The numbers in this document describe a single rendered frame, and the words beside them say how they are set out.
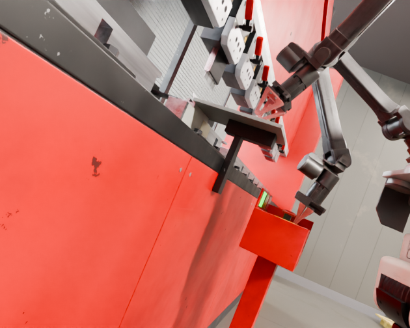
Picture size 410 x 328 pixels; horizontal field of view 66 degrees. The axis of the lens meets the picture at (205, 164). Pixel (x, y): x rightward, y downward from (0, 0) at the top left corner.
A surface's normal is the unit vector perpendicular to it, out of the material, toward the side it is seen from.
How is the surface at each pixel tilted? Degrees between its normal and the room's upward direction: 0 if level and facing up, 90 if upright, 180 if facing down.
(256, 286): 90
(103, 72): 90
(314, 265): 90
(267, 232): 90
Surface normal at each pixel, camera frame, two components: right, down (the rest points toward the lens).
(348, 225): -0.06, -0.10
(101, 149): 0.88, 0.34
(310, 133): -0.29, -0.19
